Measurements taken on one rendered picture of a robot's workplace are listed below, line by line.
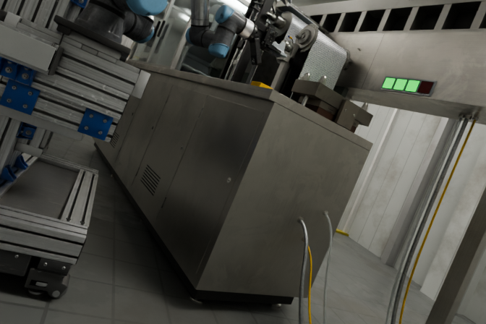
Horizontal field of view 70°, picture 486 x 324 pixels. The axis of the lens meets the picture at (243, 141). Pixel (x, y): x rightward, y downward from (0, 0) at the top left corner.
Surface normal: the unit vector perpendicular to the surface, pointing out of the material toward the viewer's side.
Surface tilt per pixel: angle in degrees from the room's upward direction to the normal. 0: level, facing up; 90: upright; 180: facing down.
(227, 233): 90
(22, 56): 90
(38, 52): 90
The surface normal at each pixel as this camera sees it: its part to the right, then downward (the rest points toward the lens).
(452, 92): -0.76, -0.30
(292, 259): 0.51, 0.24
